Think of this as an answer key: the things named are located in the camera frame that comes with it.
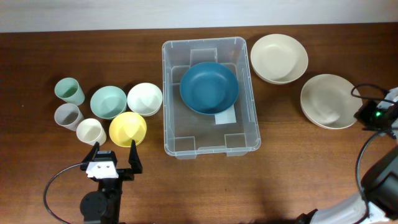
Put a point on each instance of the green cup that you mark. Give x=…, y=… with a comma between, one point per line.
x=69, y=90

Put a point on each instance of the yellow small bowl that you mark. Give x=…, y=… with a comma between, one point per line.
x=126, y=127

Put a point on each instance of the green small bowl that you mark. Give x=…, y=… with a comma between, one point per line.
x=108, y=102

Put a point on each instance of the white small bowl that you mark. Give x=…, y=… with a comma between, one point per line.
x=145, y=99

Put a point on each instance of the grey cup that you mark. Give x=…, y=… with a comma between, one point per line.
x=68, y=116

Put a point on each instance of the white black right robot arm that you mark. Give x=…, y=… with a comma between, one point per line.
x=376, y=200

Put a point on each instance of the white label in bin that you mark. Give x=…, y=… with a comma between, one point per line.
x=226, y=117

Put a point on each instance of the cream cup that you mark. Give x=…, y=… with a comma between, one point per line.
x=90, y=131

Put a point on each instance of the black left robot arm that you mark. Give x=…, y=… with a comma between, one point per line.
x=103, y=204

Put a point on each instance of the clear plastic storage bin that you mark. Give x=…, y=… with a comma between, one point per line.
x=188, y=133

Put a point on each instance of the beige bowl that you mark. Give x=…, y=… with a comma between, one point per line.
x=327, y=102
x=279, y=59

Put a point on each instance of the blue bowl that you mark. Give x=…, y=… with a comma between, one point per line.
x=209, y=88

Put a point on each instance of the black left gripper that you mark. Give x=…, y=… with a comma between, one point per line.
x=128, y=173

